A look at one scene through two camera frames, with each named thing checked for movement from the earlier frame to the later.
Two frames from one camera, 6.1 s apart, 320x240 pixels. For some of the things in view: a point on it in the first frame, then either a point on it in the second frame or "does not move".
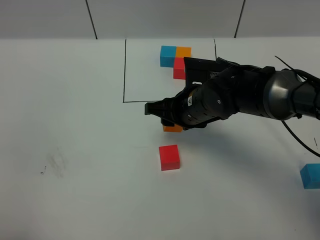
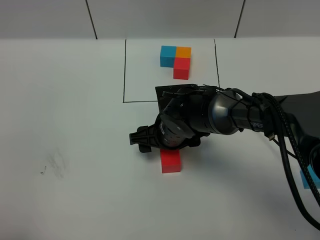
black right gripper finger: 166,108 to 146,137
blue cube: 310,176 does not move
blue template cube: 167,55 does not move
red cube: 169,157 does not move
